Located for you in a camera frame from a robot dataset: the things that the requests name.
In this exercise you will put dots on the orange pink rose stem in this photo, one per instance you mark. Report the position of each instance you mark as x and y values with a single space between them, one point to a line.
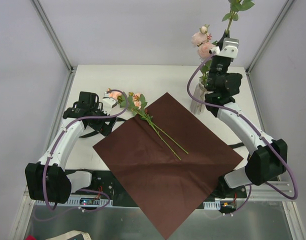
236 6

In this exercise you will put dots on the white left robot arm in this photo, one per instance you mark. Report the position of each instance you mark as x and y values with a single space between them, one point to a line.
47 179

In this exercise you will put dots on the right white cable duct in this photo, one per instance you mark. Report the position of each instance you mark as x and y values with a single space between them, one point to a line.
218 205

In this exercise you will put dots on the left white cable duct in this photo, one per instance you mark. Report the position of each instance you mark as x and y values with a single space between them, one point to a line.
76 201

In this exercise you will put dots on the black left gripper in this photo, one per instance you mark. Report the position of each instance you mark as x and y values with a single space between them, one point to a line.
103 124

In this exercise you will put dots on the red and maroon wrapping paper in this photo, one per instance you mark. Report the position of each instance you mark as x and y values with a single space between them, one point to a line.
167 172

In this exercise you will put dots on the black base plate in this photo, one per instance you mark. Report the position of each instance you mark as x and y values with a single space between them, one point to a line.
105 182

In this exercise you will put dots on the pink artificial flower bouquet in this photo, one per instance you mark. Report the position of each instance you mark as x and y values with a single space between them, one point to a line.
136 104

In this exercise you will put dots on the light pink rose stem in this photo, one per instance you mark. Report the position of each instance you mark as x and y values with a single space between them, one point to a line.
203 41

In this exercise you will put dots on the right rear frame post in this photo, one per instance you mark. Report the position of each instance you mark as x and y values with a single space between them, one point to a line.
269 35

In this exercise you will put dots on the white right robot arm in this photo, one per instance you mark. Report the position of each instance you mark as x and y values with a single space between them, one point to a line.
267 156

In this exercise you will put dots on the frame post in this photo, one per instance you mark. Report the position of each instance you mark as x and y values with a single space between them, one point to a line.
52 34
269 35

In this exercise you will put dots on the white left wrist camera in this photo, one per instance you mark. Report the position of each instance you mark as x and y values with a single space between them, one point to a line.
108 102

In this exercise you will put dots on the left rear frame post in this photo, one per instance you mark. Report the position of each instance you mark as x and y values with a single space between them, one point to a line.
52 34

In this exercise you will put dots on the red cloth item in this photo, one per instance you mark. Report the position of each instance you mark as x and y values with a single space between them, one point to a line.
30 237

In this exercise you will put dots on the aluminium frame rail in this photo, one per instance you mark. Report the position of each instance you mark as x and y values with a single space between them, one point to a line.
280 190

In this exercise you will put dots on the white cable duct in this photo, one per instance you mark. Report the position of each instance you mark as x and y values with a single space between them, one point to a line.
218 205
76 201

